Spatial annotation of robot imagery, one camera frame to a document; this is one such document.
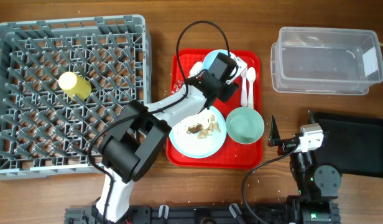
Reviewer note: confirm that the food scraps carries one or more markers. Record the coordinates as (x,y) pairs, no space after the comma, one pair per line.
(204,126)

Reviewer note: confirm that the clear plastic bin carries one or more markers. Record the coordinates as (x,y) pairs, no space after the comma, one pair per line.
(325,61)

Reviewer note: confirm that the mint green bowl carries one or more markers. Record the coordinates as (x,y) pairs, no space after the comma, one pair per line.
(245,125)

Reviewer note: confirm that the white plastic fork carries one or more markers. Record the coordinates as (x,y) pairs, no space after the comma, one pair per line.
(243,86)

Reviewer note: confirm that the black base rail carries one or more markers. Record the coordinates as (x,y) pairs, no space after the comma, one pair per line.
(269,213)

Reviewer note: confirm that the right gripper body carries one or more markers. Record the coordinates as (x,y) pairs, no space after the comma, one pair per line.
(287,145)

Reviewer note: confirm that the light blue bowl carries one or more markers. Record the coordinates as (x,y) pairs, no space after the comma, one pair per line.
(209,59)

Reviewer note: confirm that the grey dishwasher rack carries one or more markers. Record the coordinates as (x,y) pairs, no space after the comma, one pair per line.
(42,130)

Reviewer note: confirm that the crumpled white napkin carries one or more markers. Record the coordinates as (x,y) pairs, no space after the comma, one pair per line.
(196,69)

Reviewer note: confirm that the light blue plate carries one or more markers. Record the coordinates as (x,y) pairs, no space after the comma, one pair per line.
(189,145)

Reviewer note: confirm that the white plastic spoon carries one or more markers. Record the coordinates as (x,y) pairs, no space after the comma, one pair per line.
(251,77)

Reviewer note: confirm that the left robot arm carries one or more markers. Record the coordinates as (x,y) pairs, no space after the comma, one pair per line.
(130,145)

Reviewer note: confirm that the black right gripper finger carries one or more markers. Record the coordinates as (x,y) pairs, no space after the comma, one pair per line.
(312,119)
(274,136)

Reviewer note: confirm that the yellow plastic cup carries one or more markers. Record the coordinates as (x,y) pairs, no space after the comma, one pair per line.
(74,85)

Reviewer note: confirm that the red plastic tray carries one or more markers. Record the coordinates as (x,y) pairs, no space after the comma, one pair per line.
(231,155)

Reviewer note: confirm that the red snack wrapper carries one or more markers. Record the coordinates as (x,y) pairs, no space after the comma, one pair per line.
(176,86)

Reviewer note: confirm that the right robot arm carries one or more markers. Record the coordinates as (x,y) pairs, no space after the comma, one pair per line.
(317,184)

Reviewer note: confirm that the black tray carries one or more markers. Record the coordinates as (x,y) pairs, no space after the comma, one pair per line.
(352,144)

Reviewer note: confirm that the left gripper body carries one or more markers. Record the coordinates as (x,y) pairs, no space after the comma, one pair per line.
(227,89)

